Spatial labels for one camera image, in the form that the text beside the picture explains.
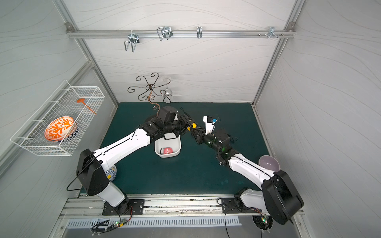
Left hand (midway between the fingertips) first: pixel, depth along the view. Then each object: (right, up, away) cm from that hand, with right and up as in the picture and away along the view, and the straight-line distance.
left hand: (195, 124), depth 76 cm
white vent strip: (-20, -47, -5) cm, 51 cm away
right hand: (-2, -2, +2) cm, 3 cm away
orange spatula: (-61, +13, +3) cm, 63 cm away
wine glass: (-18, +20, +20) cm, 34 cm away
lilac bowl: (+45, -24, +12) cm, 53 cm away
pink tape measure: (-17, -17, +16) cm, 30 cm away
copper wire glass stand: (-32, +23, +13) cm, 42 cm away
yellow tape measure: (0, -1, -1) cm, 1 cm away
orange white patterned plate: (-59, -1, -12) cm, 60 cm away
